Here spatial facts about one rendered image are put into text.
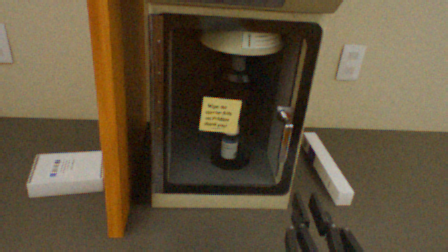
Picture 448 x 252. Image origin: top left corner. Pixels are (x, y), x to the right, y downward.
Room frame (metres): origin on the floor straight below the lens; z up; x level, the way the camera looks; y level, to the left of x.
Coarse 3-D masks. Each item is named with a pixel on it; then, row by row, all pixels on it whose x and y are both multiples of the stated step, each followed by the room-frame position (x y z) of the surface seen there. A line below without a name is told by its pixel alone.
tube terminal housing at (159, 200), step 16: (224, 16) 0.69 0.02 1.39; (240, 16) 0.69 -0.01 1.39; (256, 16) 0.70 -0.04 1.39; (272, 16) 0.70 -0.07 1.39; (288, 16) 0.70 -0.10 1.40; (304, 16) 0.71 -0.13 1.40; (320, 16) 0.71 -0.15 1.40; (320, 48) 0.71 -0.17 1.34; (288, 192) 0.71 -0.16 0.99; (256, 208) 0.70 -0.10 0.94; (272, 208) 0.71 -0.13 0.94
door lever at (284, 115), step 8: (280, 112) 0.69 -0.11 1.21; (288, 112) 0.69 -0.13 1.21; (280, 120) 0.69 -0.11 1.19; (288, 120) 0.67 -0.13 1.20; (288, 128) 0.64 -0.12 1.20; (288, 136) 0.64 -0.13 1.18; (280, 144) 0.65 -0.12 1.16; (288, 144) 0.64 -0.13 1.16; (280, 152) 0.64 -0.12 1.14; (280, 160) 0.64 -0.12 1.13
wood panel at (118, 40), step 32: (96, 0) 0.58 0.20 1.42; (128, 0) 0.79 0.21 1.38; (96, 32) 0.57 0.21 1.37; (128, 32) 0.76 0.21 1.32; (96, 64) 0.57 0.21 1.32; (128, 64) 0.74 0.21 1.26; (96, 96) 0.57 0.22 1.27; (128, 96) 0.72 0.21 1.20; (128, 128) 0.70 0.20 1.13; (128, 160) 0.68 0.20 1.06; (128, 192) 0.66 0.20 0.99
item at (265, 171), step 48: (192, 48) 0.67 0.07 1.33; (240, 48) 0.68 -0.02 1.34; (288, 48) 0.69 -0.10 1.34; (192, 96) 0.67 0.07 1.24; (240, 96) 0.68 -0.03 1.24; (288, 96) 0.69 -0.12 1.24; (192, 144) 0.67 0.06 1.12; (240, 144) 0.68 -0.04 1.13; (192, 192) 0.67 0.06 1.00; (240, 192) 0.68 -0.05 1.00
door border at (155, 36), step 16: (160, 16) 0.66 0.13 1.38; (160, 32) 0.66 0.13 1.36; (160, 48) 0.66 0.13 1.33; (160, 64) 0.66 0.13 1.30; (160, 80) 0.66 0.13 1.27; (160, 96) 0.66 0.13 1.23; (160, 112) 0.66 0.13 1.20; (160, 128) 0.66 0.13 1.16; (160, 144) 0.66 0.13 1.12; (160, 160) 0.66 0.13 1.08; (160, 176) 0.66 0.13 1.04; (160, 192) 0.66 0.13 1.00
